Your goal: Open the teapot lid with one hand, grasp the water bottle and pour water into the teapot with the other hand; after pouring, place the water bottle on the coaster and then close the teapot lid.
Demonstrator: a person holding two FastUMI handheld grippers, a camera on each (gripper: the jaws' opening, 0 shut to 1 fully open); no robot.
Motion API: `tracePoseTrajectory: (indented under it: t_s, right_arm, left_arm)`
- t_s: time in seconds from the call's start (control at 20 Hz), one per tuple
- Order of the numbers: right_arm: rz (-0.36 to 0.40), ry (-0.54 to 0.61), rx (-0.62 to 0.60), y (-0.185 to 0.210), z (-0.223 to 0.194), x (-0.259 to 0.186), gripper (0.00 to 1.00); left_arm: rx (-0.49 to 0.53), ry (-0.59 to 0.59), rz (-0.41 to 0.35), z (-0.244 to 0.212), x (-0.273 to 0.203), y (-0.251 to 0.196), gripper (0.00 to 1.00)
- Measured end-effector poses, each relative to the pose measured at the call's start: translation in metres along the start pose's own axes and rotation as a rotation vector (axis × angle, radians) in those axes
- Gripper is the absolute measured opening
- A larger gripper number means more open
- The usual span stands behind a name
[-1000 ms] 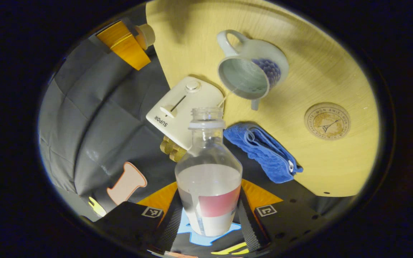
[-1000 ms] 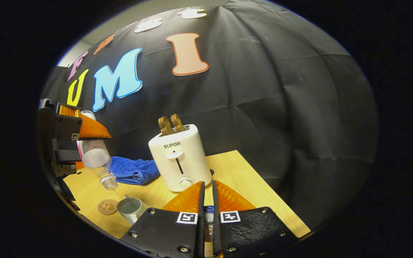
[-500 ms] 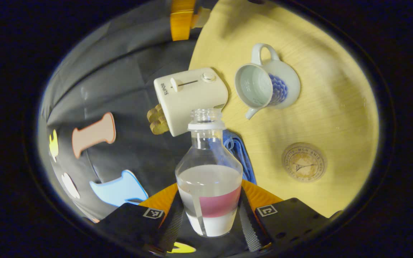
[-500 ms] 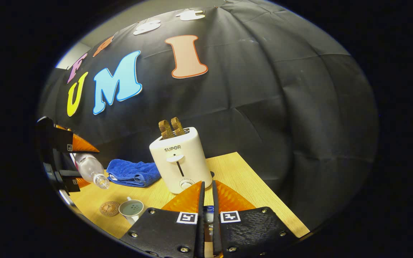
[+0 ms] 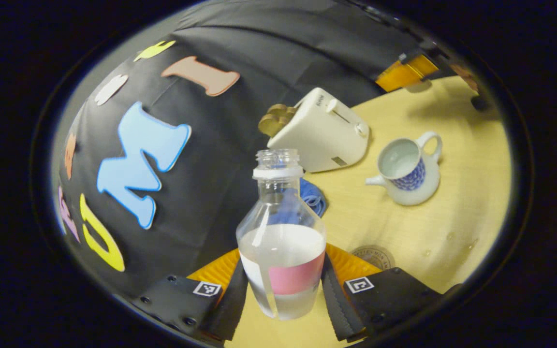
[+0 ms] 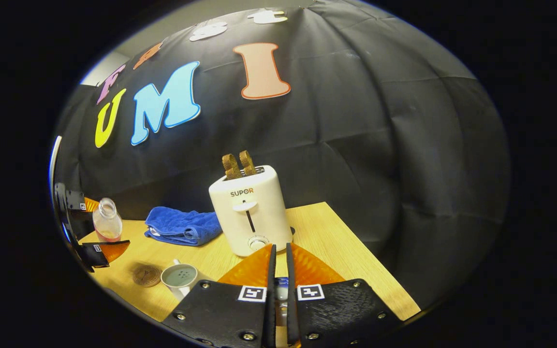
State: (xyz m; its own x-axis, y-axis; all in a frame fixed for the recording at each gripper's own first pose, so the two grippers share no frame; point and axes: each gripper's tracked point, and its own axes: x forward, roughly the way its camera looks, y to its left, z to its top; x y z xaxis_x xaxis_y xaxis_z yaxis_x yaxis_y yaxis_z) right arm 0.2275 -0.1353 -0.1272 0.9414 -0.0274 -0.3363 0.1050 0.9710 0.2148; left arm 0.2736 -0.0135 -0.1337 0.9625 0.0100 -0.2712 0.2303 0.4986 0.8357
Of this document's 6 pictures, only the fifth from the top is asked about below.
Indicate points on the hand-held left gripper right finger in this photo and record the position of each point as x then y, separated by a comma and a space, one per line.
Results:
339, 309

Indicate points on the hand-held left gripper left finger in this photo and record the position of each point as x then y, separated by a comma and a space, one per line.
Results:
232, 309

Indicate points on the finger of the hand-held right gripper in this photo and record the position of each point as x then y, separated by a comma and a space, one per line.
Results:
404, 72

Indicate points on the round brown coaster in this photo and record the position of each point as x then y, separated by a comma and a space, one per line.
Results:
375, 256

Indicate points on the clear water bottle pink label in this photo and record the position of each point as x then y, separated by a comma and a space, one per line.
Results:
281, 251

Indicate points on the white blue patterned teacup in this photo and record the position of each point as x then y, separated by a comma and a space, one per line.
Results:
409, 179

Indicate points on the white toaster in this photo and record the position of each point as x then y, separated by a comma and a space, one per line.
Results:
322, 135

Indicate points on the blue folded towel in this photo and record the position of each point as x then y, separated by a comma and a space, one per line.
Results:
313, 195

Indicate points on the brown toast slice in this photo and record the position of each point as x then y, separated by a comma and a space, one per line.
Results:
271, 124
283, 110

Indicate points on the black backdrop cloth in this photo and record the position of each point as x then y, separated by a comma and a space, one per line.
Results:
220, 145

